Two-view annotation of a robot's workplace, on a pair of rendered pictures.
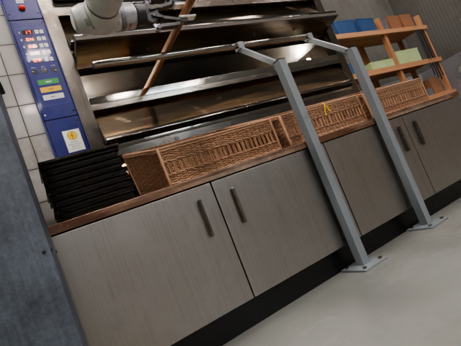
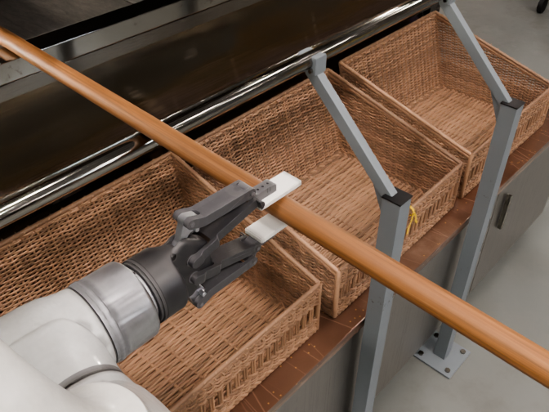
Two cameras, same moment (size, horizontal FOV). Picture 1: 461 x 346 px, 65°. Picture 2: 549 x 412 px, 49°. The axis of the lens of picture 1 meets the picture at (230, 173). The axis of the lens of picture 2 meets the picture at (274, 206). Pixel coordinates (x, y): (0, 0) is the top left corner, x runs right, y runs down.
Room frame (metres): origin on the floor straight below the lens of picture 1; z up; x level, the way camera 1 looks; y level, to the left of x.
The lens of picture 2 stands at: (0.78, 0.11, 1.65)
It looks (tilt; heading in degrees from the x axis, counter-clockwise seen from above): 39 degrees down; 342
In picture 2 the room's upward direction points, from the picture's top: straight up
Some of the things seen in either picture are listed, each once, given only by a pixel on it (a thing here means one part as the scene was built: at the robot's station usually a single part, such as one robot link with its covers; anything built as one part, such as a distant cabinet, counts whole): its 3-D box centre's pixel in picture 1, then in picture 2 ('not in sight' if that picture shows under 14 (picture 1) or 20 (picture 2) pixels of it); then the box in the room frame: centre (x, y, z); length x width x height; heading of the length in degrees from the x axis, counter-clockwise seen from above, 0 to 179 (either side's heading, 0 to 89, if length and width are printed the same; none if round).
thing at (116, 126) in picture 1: (246, 95); (248, 40); (2.16, -0.26, 1.02); 1.79 x 0.11 x 0.19; 120
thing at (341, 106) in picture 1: (293, 124); (330, 176); (1.94, -0.41, 0.72); 0.56 x 0.49 x 0.28; 120
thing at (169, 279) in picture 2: (146, 14); (173, 271); (1.24, 0.07, 1.19); 0.09 x 0.07 x 0.08; 119
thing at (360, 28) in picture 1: (393, 88); not in sight; (5.78, -2.94, 1.20); 2.52 x 0.68 x 2.40; 119
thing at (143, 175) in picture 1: (198, 152); (149, 302); (1.65, 0.10, 0.72); 0.56 x 0.49 x 0.28; 120
